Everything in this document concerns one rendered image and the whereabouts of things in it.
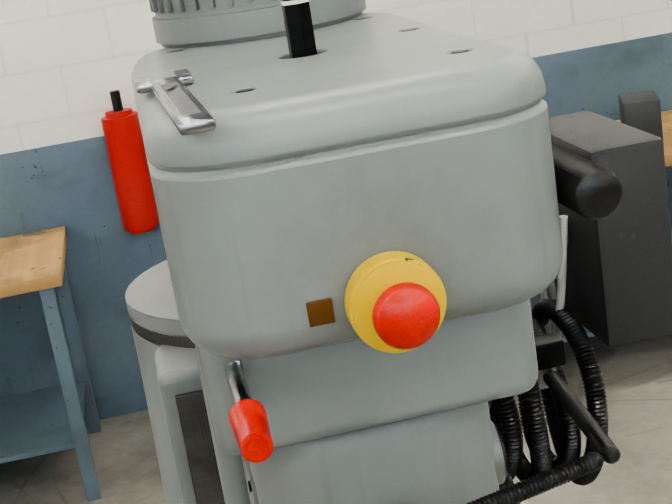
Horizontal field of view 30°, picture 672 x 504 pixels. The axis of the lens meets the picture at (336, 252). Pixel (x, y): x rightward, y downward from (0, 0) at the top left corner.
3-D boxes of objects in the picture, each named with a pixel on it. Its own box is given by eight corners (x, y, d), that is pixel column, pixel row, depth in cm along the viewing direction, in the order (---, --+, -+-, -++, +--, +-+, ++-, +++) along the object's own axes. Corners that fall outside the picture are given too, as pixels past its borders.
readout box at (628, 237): (692, 333, 129) (676, 133, 123) (608, 351, 128) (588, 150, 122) (616, 281, 148) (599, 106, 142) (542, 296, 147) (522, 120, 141)
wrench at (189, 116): (234, 127, 68) (232, 111, 68) (162, 140, 67) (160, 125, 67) (188, 78, 91) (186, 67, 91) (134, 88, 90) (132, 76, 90)
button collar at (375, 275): (453, 342, 77) (440, 249, 75) (357, 363, 76) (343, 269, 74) (444, 332, 78) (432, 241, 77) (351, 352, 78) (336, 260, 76)
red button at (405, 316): (448, 346, 73) (439, 282, 72) (382, 360, 73) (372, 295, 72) (434, 329, 76) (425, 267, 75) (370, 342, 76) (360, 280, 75)
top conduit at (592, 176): (626, 215, 82) (621, 163, 81) (565, 228, 81) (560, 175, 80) (445, 117, 125) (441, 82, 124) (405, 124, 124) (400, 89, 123)
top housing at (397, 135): (596, 300, 80) (571, 51, 75) (190, 386, 76) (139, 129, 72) (418, 166, 125) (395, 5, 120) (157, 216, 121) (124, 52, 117)
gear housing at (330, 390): (550, 394, 91) (535, 264, 89) (221, 467, 88) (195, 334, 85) (434, 274, 123) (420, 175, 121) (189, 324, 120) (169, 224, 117)
